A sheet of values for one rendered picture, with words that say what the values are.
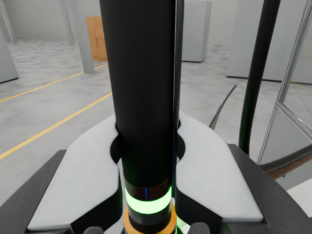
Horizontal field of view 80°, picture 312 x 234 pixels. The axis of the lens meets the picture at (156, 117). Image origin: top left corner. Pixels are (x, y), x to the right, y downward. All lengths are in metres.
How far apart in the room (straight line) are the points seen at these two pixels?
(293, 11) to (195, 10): 2.97
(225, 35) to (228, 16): 0.93
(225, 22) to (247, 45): 6.77
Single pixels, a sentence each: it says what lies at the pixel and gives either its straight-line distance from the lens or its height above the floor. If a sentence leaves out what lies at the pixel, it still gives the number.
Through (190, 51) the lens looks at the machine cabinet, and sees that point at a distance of 7.35.
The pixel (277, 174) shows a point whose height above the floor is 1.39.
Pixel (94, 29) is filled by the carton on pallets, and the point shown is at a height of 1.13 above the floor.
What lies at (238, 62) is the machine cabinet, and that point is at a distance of 5.61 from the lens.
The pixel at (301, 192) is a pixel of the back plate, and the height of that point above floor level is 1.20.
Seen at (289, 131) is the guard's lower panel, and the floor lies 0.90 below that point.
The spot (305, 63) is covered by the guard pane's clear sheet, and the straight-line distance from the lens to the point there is 1.43.
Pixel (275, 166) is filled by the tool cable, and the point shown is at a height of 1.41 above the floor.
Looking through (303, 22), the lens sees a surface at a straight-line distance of 1.51.
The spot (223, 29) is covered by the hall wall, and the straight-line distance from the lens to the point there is 12.23.
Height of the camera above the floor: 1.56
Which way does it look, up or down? 28 degrees down
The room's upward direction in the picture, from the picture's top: 1 degrees counter-clockwise
